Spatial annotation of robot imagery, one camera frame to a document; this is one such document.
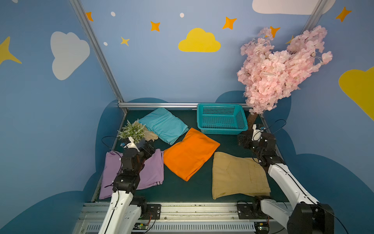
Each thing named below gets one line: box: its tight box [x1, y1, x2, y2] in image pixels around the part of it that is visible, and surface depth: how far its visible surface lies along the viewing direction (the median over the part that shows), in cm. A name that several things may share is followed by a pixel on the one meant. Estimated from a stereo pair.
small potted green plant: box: [116, 118, 147, 143], surface depth 88 cm
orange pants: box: [163, 127, 221, 182], surface depth 95 cm
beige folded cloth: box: [144, 129, 159, 142], surface depth 106 cm
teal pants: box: [138, 107, 189, 146], surface depth 110 cm
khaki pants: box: [212, 152, 272, 200], surface depth 86 cm
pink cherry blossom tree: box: [237, 25, 334, 135], surface depth 65 cm
